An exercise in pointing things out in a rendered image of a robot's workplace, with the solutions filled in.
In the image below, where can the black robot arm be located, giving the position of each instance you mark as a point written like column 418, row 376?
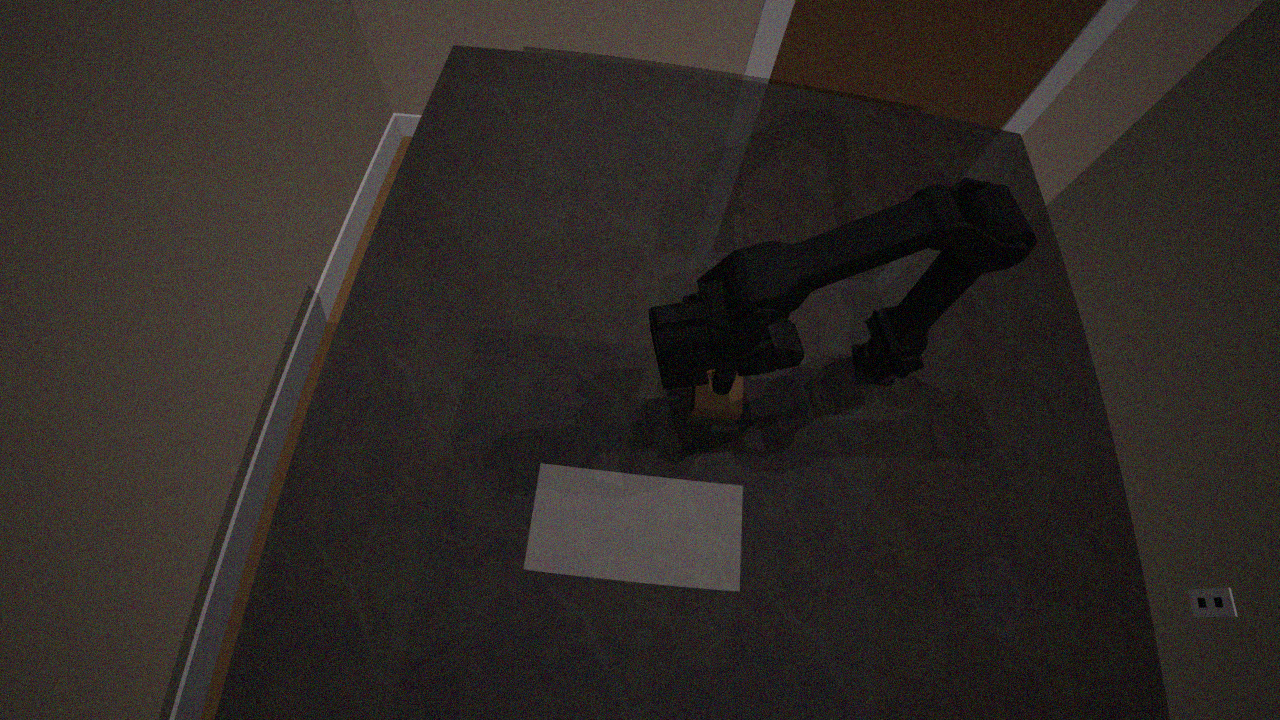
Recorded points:
column 978, row 226

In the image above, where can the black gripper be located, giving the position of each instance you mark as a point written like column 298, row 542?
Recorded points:
column 780, row 341

